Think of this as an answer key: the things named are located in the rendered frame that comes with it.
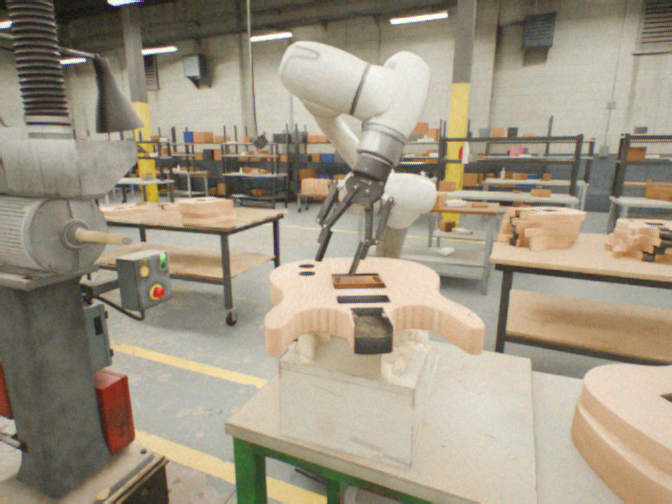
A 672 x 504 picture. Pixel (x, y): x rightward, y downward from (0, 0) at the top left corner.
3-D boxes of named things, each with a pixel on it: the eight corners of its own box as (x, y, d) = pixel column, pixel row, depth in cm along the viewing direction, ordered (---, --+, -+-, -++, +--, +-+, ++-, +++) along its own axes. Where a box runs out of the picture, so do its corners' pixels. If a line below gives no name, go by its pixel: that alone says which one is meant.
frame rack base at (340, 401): (279, 437, 85) (276, 361, 81) (308, 396, 99) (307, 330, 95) (412, 472, 76) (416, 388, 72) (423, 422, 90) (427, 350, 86)
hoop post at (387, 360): (379, 378, 75) (380, 330, 73) (383, 369, 78) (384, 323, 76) (396, 381, 74) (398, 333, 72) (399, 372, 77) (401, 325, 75)
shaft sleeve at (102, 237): (81, 228, 126) (89, 234, 129) (75, 236, 125) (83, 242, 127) (124, 232, 119) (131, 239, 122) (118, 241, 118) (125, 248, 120)
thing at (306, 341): (296, 361, 81) (295, 316, 79) (302, 354, 84) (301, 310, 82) (311, 364, 80) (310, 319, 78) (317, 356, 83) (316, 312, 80)
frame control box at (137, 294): (84, 322, 159) (74, 257, 152) (131, 303, 178) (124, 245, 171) (131, 333, 149) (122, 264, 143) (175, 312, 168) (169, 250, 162)
